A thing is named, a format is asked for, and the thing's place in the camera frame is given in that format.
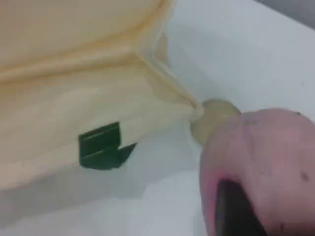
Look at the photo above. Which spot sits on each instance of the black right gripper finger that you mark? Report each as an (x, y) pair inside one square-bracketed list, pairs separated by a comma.
[(233, 214)]

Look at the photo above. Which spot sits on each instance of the pink peach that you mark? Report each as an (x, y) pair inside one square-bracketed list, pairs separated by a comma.
[(270, 159)]

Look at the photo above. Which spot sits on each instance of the round pale green cake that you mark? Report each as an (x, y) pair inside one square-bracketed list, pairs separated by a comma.
[(216, 115)]

